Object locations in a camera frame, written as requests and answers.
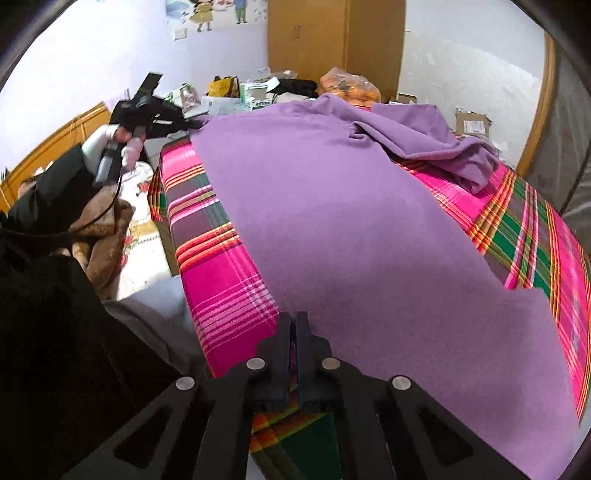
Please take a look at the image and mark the yellow bag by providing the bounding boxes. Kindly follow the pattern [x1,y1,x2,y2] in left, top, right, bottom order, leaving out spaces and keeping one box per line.
[208,76,241,97]

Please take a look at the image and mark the clear plastic door curtain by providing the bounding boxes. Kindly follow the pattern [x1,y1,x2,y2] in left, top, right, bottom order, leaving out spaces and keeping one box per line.
[526,46,591,232]

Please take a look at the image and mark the bag of oranges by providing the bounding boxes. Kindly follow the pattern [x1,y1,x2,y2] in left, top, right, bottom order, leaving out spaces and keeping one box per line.
[318,67,382,104]

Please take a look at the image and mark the person's left hand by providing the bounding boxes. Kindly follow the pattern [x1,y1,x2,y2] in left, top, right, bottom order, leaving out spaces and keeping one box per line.
[81,124,147,172]

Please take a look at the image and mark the black cable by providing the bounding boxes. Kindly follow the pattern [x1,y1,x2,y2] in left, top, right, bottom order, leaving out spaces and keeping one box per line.
[0,170,124,241]

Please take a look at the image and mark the wooden wardrobe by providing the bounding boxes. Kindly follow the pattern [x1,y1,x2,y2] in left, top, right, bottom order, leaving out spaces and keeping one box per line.
[267,0,407,100]

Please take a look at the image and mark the pink green plaid blanket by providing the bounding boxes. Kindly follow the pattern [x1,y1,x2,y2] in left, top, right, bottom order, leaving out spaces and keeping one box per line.
[148,104,591,480]

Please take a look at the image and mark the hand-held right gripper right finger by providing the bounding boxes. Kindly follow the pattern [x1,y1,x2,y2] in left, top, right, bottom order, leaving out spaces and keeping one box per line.
[295,311,532,480]

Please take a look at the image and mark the grey cloth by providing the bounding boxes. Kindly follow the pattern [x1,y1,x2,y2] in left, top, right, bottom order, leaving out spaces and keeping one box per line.
[104,277,209,370]

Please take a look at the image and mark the purple fleece pants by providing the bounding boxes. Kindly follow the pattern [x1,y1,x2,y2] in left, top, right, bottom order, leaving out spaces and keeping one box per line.
[189,92,583,480]

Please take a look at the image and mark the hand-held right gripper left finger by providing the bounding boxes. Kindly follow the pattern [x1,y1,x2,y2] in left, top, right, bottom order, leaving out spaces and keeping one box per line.
[60,312,295,480]

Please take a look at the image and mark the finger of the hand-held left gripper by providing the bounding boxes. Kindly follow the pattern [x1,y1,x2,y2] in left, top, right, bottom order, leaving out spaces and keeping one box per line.
[158,116,212,138]

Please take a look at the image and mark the cartoon wall sticker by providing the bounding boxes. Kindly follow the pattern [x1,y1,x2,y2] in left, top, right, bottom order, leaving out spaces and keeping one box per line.
[164,0,271,43]

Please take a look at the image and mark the wooden door frame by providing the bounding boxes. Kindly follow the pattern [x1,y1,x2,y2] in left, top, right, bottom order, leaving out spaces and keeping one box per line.
[516,32,558,178]

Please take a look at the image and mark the person's torso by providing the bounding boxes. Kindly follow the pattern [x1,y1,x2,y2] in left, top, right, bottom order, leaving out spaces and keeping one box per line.
[0,244,211,480]

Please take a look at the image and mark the brown furry coat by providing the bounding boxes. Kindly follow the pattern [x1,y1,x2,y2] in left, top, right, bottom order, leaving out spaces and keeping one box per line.
[69,185,136,301]

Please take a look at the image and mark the green white carton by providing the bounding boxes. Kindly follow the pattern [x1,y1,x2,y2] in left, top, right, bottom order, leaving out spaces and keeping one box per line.
[239,82,269,110]

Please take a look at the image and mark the person's left forearm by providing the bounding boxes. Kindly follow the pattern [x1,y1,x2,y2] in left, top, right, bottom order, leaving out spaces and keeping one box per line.
[0,143,122,252]

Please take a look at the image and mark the cardboard box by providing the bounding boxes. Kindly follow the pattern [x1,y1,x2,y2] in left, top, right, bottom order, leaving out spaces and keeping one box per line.
[455,108,493,139]

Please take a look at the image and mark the floral bedsheet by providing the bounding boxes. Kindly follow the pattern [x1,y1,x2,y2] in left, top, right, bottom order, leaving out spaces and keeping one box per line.
[115,161,186,301]

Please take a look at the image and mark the wooden headboard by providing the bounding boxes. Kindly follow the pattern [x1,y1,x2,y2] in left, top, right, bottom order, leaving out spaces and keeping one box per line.
[0,102,112,213]

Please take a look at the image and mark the pink toy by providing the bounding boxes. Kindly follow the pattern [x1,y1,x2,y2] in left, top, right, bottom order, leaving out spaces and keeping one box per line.
[178,83,205,110]

